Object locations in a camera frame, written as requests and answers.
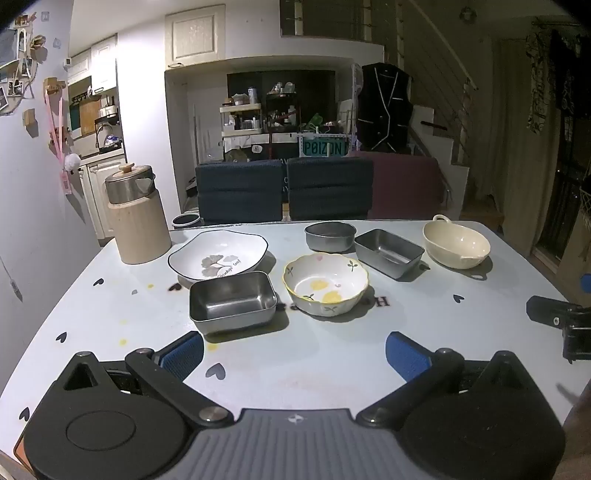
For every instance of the beige kettle with steel top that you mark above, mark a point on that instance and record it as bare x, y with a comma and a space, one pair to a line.
141, 226

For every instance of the white upper cabinet door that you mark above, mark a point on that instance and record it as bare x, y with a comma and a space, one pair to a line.
196, 34

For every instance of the white lower kitchen cabinet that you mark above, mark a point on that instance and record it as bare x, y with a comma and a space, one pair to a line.
99, 203

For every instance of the round steel bowl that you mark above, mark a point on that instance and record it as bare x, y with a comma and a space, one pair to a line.
330, 236

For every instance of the round dark bin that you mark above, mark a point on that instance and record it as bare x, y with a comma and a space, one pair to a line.
187, 221

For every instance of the dark blue chair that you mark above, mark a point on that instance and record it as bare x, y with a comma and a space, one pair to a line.
240, 191
330, 189

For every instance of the white shelf rack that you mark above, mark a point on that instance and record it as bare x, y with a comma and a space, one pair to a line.
242, 124

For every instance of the black vest with white trim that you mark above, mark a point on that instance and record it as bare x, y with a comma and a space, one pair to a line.
385, 106

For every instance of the green sign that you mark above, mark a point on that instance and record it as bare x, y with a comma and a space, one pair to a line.
323, 147

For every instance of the beige curtain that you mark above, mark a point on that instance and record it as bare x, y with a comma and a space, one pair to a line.
521, 161

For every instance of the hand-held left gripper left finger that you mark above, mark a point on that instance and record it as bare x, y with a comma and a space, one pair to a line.
182, 354

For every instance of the black shelf rack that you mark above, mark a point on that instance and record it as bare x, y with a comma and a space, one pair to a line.
281, 108

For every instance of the white plate with dark rim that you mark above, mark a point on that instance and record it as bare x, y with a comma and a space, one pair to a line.
217, 251

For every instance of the maroon chair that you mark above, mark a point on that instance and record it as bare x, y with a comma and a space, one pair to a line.
406, 187

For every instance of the dark printed cloth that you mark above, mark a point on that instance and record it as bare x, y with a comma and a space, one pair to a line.
549, 78

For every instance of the wall photo collage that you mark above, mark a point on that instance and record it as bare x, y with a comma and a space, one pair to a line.
18, 69

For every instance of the floral yellow-rimmed bowl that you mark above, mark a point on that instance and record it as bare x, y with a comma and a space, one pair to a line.
323, 281

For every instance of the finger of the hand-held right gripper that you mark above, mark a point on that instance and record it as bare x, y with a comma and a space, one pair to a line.
586, 283
549, 310

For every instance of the rectangular steel container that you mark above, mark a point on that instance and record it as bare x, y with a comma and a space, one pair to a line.
231, 300
388, 251

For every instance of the white staircase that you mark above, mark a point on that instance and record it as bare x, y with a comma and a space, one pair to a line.
443, 152

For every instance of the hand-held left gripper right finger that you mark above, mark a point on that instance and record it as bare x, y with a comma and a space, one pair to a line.
406, 355

